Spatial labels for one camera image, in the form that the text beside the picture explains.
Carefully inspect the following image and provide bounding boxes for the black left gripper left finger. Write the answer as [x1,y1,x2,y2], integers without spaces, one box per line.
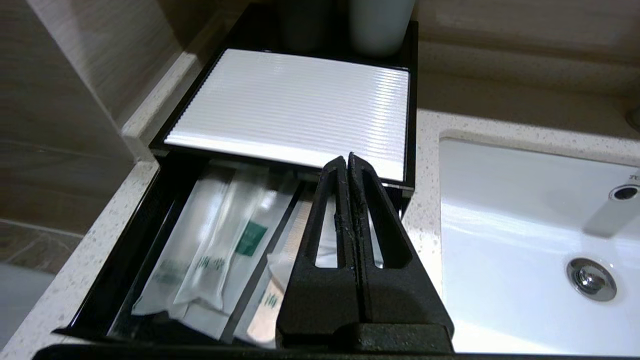
[276,156,358,346]

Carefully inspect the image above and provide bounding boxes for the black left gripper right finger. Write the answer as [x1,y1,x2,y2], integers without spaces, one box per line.
[347,152,455,351]

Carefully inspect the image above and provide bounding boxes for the black drawer with toiletries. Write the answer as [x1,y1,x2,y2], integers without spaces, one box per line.
[52,150,401,348]

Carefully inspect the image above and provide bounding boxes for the grey plastic cup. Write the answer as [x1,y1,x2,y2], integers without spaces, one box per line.
[348,0,417,57]

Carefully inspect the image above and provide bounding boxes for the black box with white lid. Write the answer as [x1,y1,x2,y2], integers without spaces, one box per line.
[148,2,420,221]

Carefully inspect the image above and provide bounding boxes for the white sink basin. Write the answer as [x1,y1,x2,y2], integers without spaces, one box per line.
[439,131,640,357]

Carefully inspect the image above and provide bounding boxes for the chrome sink drain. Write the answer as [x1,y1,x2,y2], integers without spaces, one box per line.
[566,257,618,302]

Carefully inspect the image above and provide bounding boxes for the black cup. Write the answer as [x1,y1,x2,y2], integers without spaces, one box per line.
[277,0,341,51]

